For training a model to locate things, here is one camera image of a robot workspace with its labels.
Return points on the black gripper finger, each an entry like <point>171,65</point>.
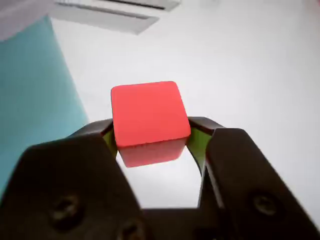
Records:
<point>62,180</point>
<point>245,175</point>

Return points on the teal whale-shaped bin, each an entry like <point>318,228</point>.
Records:
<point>32,95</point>

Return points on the red cube block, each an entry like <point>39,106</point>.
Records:
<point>147,117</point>

